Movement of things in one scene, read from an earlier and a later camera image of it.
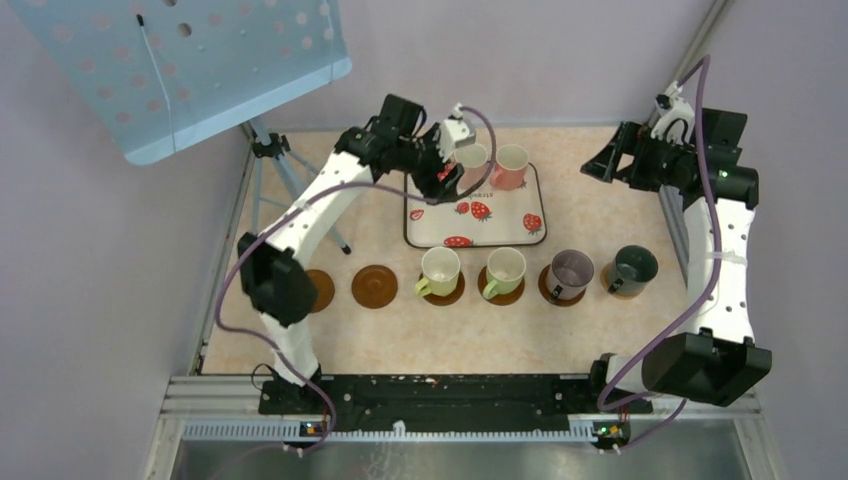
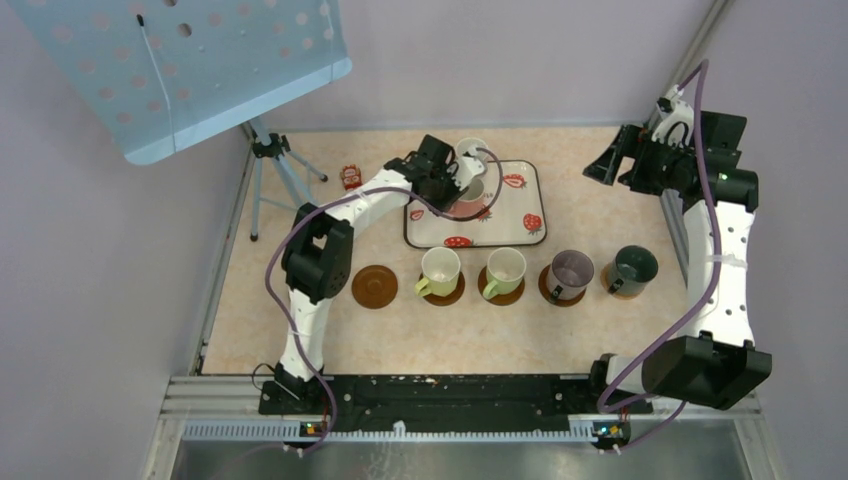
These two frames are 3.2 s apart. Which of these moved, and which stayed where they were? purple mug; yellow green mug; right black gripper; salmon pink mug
Moved: salmon pink mug
Stayed: yellow green mug; purple mug; right black gripper
